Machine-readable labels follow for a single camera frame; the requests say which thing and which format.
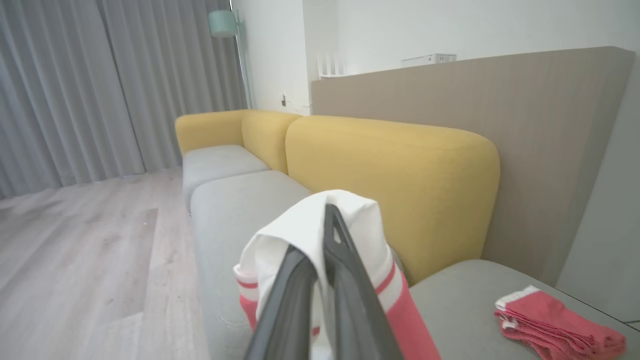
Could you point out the mint green floor lamp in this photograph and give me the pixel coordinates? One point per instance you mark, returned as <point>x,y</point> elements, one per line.
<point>223,24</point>

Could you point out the red shorts white trim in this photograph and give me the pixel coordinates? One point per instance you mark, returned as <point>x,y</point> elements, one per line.
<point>550,325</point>

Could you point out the large grey sofa seat cushion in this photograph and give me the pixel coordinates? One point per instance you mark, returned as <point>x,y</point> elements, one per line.
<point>460,310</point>

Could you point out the grey pleated curtain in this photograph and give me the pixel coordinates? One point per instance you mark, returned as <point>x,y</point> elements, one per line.
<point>100,90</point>

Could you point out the narrow yellow sofa backrest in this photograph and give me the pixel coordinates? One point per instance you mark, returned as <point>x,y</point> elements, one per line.
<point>267,137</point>

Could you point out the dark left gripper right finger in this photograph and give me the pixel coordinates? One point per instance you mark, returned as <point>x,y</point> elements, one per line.
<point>355,310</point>

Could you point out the white flat router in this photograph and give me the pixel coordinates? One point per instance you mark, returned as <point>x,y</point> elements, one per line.
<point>430,59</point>

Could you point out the white device with antennas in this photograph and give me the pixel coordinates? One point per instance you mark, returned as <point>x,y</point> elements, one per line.
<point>331,67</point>

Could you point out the red white basketball jersey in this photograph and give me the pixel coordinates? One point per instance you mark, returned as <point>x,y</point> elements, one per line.
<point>310,220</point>

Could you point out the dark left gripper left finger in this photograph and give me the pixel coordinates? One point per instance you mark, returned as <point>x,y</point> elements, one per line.
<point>285,320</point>

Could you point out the wide yellow sofa backrest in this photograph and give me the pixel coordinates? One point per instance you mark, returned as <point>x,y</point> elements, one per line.
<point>400,180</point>

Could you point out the yellow sofa armrest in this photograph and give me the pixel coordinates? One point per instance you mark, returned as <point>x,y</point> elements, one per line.
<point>210,129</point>

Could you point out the beige wall panel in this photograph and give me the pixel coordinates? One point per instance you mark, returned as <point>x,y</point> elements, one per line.
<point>525,150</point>

